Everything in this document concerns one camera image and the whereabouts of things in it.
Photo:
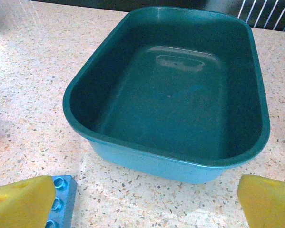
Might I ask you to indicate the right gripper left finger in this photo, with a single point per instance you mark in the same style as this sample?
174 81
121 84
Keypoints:
21 204

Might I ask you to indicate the teal plastic container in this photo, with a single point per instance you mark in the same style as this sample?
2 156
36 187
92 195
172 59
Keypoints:
170 107

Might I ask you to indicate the blue lego brick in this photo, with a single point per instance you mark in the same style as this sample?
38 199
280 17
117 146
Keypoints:
66 190

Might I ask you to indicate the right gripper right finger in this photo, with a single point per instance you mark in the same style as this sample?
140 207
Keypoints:
268 206

